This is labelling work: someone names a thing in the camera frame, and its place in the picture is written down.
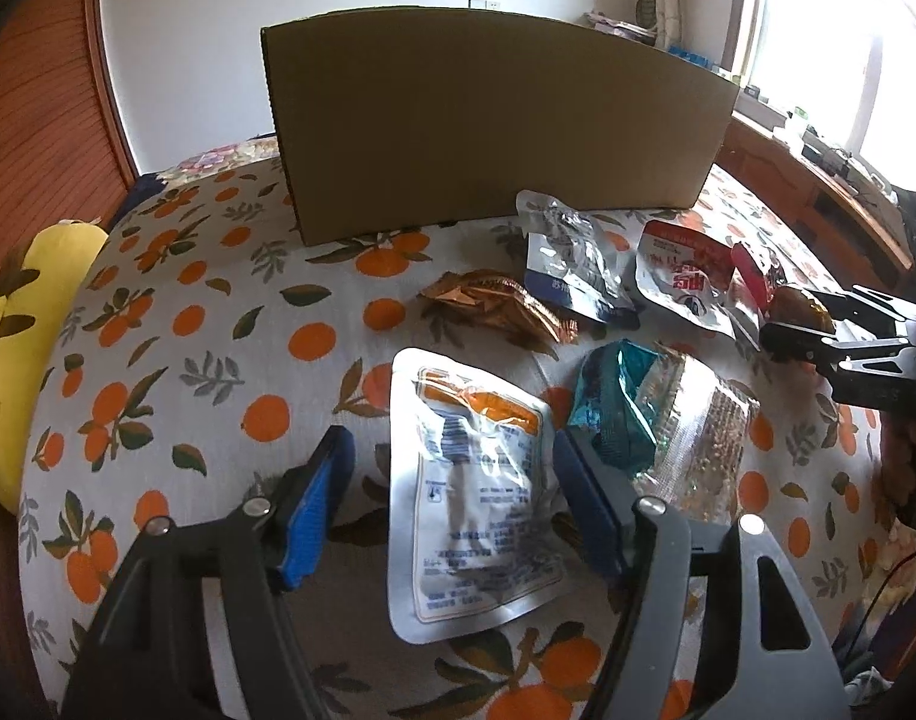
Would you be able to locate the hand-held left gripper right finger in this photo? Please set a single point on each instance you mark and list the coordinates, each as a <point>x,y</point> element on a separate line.
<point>589,510</point>

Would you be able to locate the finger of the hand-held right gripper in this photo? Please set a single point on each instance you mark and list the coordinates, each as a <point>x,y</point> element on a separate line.
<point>796,341</point>
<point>878,311</point>

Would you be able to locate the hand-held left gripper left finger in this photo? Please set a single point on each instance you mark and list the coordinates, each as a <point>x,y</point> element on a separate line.
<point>315,510</point>

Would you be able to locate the red clear snack packet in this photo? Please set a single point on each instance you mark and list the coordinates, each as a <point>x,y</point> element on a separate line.
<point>750,285</point>

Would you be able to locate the silver packet with orange label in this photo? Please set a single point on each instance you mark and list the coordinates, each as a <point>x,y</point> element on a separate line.
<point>473,510</point>

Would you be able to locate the white and red snack packet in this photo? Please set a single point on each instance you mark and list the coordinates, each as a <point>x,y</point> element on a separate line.
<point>683,270</point>

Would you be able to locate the brown cardboard box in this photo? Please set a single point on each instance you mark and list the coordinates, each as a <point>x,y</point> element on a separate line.
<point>488,120</point>

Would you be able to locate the wooden cabinet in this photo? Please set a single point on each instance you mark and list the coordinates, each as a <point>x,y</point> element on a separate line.
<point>803,187</point>

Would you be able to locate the black device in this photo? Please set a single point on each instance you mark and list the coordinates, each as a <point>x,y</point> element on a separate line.
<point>829,150</point>

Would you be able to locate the orange fruit print bedsheet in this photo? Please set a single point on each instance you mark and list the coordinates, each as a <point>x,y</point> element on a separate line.
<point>203,360</point>

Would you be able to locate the orange foil snack packet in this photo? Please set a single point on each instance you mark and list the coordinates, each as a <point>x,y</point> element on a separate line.
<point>503,307</point>

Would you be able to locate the silver and blue snack packet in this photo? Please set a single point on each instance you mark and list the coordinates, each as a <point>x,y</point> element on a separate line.
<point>570,262</point>

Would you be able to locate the window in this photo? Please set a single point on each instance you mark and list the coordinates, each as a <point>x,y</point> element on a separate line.
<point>818,30</point>

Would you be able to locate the row of blue boxes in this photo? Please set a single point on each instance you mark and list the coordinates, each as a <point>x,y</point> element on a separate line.
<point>689,56</point>

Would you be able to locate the yellow plush toy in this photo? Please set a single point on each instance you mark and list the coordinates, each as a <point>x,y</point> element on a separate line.
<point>23,360</point>

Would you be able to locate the dark blue cloth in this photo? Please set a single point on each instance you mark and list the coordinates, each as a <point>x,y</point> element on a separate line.
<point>139,195</point>

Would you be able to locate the floral quilt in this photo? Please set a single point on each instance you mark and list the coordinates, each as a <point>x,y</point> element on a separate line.
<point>218,161</point>

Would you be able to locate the grey oval object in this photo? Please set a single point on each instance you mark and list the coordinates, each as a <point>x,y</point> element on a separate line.
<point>645,11</point>

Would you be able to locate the brown wooden panel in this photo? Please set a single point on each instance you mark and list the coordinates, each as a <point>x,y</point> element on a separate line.
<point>38,90</point>

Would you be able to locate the white wall socket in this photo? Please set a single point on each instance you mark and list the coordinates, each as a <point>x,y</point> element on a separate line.
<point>485,4</point>

